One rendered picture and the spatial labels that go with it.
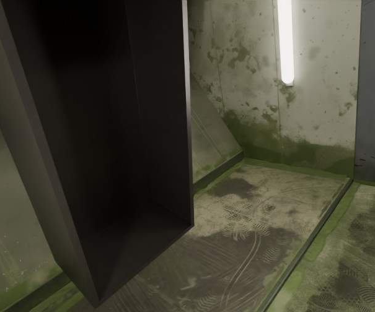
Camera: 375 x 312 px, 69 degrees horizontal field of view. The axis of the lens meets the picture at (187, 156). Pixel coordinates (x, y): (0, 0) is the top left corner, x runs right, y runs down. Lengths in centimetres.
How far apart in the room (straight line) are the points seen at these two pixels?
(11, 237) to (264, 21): 252
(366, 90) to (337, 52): 36
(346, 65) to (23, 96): 222
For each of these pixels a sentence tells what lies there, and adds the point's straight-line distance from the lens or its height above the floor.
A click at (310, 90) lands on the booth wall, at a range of 263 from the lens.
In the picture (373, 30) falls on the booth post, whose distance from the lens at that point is 245.
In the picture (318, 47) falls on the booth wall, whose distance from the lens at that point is 256.
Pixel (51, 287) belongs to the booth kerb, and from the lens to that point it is 209.
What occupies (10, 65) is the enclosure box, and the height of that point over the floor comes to 138.
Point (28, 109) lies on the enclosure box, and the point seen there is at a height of 127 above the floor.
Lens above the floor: 134
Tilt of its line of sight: 21 degrees down
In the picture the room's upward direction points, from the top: 11 degrees counter-clockwise
